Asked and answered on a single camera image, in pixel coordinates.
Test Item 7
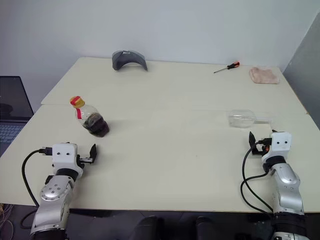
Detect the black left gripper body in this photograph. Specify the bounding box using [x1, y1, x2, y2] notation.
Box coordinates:
[76, 154, 92, 169]

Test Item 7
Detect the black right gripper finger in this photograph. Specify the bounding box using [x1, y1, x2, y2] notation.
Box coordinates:
[248, 131, 257, 151]

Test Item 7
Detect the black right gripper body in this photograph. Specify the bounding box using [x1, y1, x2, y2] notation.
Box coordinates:
[251, 137, 272, 157]

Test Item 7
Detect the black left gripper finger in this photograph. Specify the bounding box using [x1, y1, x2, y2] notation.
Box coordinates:
[89, 143, 98, 165]

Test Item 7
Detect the clear drinking glass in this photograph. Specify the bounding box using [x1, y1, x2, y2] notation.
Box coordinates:
[226, 109, 273, 130]

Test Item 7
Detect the small plastic bottle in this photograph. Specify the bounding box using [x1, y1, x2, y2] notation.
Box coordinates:
[74, 103, 110, 138]

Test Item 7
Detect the yellow red bottle cap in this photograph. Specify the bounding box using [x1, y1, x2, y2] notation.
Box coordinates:
[69, 95, 85, 109]

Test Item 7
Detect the pink folded cloth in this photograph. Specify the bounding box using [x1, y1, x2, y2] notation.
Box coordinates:
[248, 66, 280, 85]

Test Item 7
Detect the grey partition panel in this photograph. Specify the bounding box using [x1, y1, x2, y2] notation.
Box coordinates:
[281, 9, 320, 131]

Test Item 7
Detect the dark open laptop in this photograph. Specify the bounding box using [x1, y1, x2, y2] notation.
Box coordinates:
[0, 76, 35, 157]

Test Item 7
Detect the grey baseball cap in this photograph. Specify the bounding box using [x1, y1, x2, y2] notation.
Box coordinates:
[111, 49, 149, 72]

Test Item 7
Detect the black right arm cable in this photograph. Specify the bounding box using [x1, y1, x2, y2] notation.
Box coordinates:
[240, 128, 278, 215]

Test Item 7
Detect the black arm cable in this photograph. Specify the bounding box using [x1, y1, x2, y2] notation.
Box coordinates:
[19, 145, 54, 230]
[240, 128, 278, 215]

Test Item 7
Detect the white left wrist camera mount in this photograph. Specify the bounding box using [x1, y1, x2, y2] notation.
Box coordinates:
[51, 142, 85, 181]

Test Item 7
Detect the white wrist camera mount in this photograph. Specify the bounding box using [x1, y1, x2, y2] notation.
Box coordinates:
[51, 142, 85, 181]
[261, 131, 293, 163]

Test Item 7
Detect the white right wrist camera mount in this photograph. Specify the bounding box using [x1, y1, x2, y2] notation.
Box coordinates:
[261, 131, 293, 163]

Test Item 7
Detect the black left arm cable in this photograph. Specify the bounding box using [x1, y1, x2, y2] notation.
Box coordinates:
[19, 145, 54, 230]

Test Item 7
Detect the orange black handled screwdriver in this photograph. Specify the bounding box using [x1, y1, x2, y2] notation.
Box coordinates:
[213, 61, 241, 74]

